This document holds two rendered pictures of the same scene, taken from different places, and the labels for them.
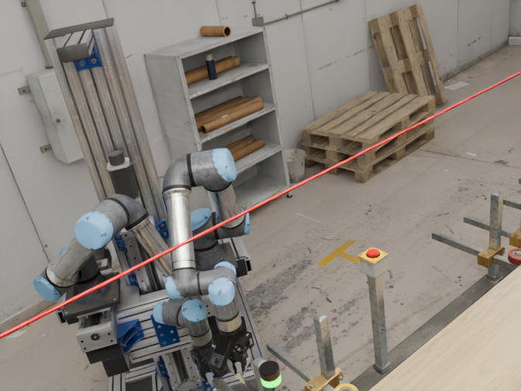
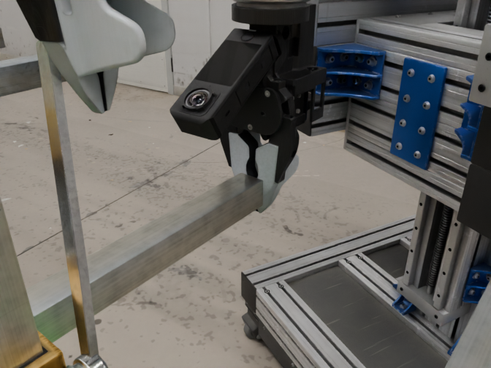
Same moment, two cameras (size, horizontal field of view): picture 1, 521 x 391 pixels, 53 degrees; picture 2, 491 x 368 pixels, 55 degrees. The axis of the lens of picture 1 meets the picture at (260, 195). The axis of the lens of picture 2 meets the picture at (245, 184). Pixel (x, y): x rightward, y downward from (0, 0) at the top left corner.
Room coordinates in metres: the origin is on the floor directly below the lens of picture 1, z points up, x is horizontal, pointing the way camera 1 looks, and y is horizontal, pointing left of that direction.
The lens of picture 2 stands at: (1.26, -0.13, 1.08)
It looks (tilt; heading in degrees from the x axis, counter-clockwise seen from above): 27 degrees down; 71
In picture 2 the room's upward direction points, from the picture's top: straight up
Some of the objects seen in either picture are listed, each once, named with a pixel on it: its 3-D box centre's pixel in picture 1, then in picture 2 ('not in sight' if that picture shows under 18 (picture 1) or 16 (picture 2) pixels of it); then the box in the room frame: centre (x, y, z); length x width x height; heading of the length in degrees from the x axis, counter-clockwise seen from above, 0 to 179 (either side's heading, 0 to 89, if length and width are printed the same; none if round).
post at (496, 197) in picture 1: (495, 240); not in sight; (1.87, -0.96, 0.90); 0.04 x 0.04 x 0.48; 33
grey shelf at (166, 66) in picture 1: (225, 132); not in sight; (4.25, 0.20, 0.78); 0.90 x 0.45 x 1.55; 129
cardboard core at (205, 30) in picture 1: (215, 31); not in sight; (4.32, 0.12, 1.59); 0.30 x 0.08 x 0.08; 39
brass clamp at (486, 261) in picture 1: (491, 254); not in sight; (1.85, -0.94, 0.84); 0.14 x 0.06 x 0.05; 123
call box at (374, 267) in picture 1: (374, 263); not in sight; (1.47, -0.34, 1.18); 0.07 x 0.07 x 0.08; 33
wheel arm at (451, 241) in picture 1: (474, 250); not in sight; (1.90, -0.89, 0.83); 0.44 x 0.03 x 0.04; 33
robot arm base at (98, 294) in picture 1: (87, 282); not in sight; (1.82, 0.76, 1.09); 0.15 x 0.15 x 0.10
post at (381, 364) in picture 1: (378, 321); not in sight; (1.47, -0.34, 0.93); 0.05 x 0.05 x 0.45; 33
